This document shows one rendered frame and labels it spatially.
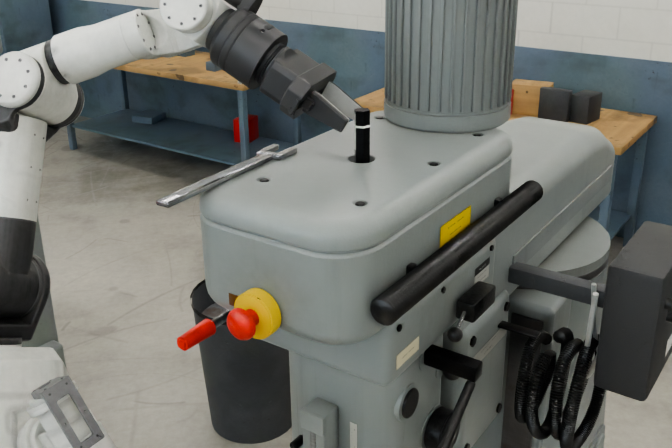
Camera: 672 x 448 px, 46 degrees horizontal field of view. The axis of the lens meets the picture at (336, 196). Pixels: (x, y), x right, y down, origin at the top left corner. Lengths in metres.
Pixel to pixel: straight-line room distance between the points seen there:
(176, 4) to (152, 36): 0.11
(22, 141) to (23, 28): 7.20
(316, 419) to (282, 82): 0.47
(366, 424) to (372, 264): 0.32
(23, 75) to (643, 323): 0.93
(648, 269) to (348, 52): 5.13
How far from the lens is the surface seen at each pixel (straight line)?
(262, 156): 1.07
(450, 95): 1.17
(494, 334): 1.35
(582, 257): 1.60
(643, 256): 1.24
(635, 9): 5.27
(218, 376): 3.40
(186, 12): 1.07
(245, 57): 1.06
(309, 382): 1.17
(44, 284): 1.19
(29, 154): 1.17
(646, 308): 1.22
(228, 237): 0.96
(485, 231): 1.09
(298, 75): 1.04
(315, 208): 0.91
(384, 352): 1.02
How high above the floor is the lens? 2.24
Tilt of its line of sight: 22 degrees down
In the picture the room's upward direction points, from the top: 1 degrees counter-clockwise
